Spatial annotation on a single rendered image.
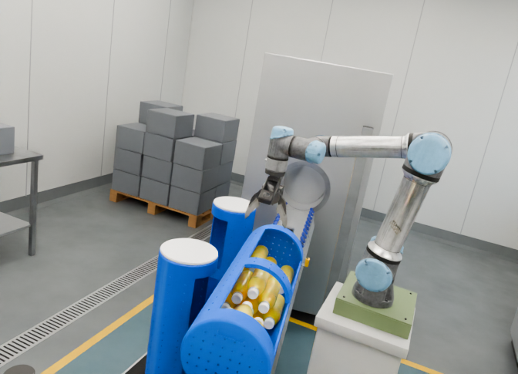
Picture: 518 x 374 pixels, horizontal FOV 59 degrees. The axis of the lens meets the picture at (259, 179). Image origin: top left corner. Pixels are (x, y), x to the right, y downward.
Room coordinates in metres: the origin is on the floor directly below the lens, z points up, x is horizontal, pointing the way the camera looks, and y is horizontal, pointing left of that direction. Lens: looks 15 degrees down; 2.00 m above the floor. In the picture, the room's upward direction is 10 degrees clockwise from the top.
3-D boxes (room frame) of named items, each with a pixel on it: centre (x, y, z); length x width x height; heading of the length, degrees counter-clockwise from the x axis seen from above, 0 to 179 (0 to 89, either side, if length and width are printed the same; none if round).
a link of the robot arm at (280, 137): (1.58, -0.05, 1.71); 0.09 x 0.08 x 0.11; 68
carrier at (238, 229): (2.84, 0.13, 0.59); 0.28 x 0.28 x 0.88
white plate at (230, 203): (2.84, 0.13, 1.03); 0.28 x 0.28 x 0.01
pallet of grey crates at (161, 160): (5.39, 1.04, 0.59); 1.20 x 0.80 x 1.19; 70
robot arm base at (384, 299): (1.54, -0.48, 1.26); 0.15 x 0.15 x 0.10
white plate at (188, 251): (2.04, 0.27, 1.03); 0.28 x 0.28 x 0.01
